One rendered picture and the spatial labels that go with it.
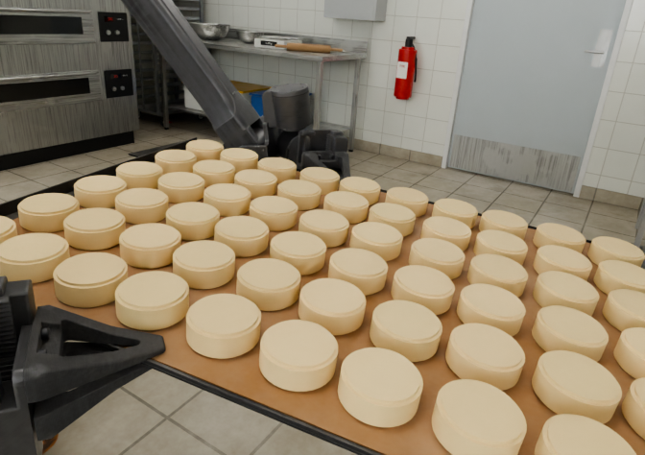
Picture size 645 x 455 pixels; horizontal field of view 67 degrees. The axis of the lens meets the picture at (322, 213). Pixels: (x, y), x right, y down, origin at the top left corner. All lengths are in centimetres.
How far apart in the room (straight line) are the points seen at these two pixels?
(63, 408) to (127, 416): 142
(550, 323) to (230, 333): 23
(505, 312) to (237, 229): 24
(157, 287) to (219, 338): 7
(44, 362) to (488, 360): 26
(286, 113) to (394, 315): 46
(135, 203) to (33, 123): 373
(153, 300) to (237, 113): 48
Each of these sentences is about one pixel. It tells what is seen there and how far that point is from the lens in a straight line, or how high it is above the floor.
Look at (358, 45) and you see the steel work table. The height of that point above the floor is 94.
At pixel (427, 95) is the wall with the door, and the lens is 437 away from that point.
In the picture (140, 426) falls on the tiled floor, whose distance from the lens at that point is 171.
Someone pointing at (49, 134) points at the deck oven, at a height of 21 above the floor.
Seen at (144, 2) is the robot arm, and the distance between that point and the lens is 82.
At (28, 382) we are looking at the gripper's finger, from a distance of 31.
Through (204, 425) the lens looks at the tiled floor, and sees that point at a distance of 168.
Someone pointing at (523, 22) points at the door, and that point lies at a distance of 418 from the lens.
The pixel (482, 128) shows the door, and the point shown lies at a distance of 429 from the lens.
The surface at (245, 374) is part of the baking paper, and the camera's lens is 33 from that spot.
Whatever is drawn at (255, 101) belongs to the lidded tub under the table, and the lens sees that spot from 451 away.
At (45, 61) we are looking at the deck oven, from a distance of 422.
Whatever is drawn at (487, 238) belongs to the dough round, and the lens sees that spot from 52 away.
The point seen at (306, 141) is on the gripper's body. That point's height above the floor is 103.
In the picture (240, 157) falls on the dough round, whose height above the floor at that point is 102.
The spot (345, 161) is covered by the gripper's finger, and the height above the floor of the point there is 101.
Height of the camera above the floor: 120
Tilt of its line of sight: 22 degrees down
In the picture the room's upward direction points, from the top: 4 degrees clockwise
